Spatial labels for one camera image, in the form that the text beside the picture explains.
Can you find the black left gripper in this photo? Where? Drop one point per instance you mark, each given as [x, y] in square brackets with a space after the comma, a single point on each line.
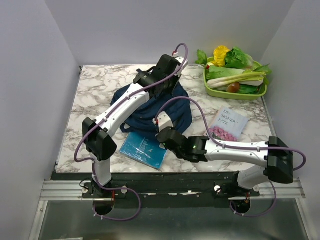
[169, 90]

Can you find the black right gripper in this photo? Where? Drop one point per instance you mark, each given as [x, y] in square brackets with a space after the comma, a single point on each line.
[171, 129]

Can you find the navy blue student backpack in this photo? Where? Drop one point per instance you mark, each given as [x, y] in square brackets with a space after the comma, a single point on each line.
[179, 111]

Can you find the blue thin notebook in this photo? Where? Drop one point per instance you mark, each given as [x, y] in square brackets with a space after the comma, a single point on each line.
[143, 150]

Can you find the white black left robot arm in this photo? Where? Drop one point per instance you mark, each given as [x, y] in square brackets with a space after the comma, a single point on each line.
[98, 133]

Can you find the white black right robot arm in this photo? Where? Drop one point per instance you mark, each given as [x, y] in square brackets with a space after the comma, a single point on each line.
[271, 160]

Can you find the toy celery stalk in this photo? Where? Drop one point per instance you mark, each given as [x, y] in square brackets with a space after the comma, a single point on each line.
[250, 78]

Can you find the white flower cover book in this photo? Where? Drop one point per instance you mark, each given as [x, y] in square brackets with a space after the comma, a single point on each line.
[227, 125]

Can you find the yellow toy flower vegetable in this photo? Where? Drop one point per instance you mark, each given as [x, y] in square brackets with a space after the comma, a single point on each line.
[219, 55]

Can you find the brown toy mushroom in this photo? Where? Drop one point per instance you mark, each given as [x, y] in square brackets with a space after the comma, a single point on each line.
[233, 88]

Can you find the green toy lettuce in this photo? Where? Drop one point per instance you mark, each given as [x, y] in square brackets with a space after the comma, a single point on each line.
[238, 59]

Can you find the green vegetable tray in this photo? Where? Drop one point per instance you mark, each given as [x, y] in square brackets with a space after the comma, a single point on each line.
[246, 92]

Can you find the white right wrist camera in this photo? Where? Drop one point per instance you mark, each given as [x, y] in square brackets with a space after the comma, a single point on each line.
[163, 121]

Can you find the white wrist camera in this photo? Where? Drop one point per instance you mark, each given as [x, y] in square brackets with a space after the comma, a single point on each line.
[163, 121]
[183, 62]

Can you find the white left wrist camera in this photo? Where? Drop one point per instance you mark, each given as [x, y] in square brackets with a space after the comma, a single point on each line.
[183, 62]

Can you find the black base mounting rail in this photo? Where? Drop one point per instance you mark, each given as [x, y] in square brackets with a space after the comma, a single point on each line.
[168, 190]

